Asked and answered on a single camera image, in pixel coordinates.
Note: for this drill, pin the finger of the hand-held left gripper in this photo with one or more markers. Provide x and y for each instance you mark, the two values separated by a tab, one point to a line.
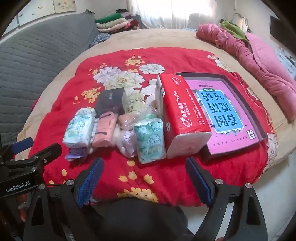
22	143
46	153

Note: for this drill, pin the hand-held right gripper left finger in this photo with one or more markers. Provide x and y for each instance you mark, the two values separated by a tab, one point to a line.
91	180

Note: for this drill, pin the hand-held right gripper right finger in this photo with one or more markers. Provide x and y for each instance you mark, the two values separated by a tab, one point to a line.
198	183

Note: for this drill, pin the pink cloth packet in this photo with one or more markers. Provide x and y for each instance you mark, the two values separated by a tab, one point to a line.
104	129

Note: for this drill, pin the grey box tray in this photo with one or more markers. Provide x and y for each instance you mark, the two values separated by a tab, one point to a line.
246	109

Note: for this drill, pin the red floral blanket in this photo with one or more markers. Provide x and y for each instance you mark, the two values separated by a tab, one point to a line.
175	176

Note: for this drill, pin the purple wrapped item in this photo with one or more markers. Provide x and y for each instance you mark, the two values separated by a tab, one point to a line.
75	154

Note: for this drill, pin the blue floral tissue packet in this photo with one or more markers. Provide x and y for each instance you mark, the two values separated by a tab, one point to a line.
78	129

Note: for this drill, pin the purple item in plastic bag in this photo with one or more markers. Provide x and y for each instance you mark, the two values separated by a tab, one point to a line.
128	144

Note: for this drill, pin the white fluffy item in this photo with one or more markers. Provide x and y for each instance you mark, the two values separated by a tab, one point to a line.
118	136

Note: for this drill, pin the green floral tissue packet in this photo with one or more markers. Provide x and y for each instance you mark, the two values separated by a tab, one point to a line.
149	141

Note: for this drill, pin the peach sponge in plastic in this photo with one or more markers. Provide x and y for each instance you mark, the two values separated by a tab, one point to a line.
129	121

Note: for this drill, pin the red tissue pack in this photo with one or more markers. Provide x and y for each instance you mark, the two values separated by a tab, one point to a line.
180	109

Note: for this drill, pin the pink book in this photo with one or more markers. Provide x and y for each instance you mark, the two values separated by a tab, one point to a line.
222	109

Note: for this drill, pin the black box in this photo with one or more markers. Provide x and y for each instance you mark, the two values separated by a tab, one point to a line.
108	102

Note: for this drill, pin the grey quilted sofa cover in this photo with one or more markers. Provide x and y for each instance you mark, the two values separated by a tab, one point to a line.
34	58

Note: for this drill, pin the blue patterned cloth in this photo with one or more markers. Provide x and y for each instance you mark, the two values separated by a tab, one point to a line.
99	39

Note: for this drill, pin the pink quilt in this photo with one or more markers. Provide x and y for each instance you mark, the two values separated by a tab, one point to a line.
261	60

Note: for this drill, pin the stack of folded clothes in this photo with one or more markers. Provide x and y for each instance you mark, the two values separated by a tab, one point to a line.
111	23

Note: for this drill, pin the painted wardrobe door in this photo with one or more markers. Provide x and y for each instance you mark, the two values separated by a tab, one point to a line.
64	4

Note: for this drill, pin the beige bed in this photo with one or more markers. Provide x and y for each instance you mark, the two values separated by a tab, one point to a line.
161	38

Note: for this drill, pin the green cloth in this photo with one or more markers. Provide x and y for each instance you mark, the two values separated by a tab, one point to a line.
233	29

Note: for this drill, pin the white metal headboard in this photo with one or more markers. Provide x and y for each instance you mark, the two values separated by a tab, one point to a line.
244	23

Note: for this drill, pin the black television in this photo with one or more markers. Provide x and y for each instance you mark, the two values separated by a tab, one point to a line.
283	32

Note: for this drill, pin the white curtain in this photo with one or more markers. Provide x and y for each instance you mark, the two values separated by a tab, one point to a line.
161	11

